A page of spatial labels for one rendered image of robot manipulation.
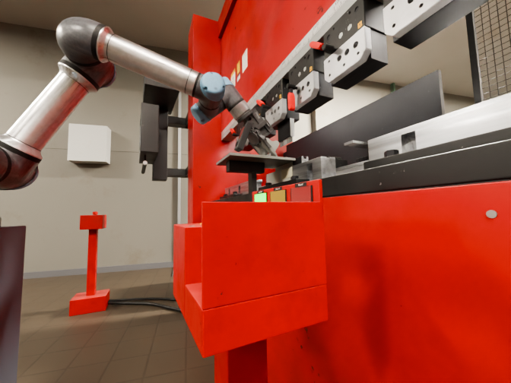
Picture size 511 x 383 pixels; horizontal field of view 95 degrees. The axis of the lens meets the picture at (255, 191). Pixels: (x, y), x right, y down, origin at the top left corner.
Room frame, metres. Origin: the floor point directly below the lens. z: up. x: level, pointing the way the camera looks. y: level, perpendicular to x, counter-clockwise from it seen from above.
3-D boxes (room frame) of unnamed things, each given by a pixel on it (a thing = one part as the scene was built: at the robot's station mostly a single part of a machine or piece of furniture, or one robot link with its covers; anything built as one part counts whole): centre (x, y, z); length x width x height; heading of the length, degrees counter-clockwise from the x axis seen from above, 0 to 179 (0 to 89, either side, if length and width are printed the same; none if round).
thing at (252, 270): (0.36, 0.03, 0.75); 0.20 x 0.16 x 0.18; 27
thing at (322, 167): (0.92, -0.16, 0.92); 0.39 x 0.06 x 0.10; 24
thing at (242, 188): (1.47, 0.09, 0.92); 0.50 x 0.06 x 0.10; 24
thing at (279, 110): (0.99, -0.12, 1.26); 0.15 x 0.09 x 0.17; 24
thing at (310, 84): (0.81, -0.20, 1.26); 0.15 x 0.09 x 0.17; 24
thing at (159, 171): (1.92, 0.80, 1.52); 0.51 x 0.25 x 0.85; 27
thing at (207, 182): (1.93, 0.11, 1.15); 0.85 x 0.25 x 2.30; 114
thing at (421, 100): (1.39, -0.50, 1.12); 1.13 x 0.02 x 0.44; 24
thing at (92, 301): (2.08, 1.43, 0.41); 0.25 x 0.20 x 0.83; 114
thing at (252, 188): (0.89, 0.04, 0.88); 0.14 x 0.04 x 0.22; 114
